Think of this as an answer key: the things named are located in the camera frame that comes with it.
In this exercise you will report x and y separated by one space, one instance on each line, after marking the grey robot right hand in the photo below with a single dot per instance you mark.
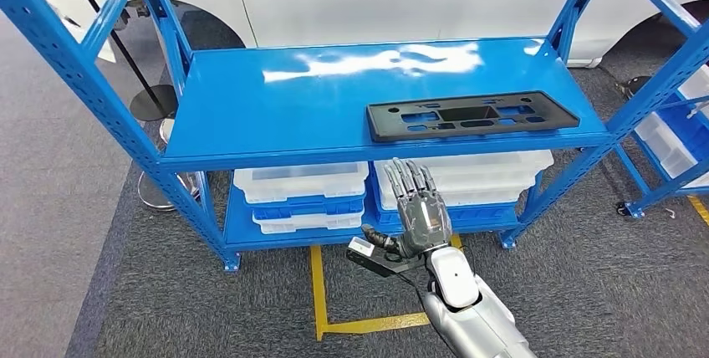
423 217

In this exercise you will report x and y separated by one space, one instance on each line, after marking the black plastic plate frame part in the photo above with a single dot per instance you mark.
554 117

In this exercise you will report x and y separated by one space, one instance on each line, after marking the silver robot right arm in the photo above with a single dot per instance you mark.
476 328

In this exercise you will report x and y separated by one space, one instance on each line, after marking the blue metal shelf rack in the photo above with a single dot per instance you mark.
277 111

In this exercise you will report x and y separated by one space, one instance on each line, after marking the clear white plastic bin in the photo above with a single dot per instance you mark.
299 189

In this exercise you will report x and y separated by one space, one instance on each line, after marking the white car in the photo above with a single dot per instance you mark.
360 6

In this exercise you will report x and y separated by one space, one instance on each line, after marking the blue metal rack with casters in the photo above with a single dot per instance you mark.
664 192

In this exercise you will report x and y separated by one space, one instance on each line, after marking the small white scrap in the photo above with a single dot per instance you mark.
669 213

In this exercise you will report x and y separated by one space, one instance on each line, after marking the dark round floor base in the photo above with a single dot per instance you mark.
634 88

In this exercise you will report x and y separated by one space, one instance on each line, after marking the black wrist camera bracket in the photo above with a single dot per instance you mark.
382 264

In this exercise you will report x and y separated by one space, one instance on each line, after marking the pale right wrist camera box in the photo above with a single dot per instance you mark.
361 247

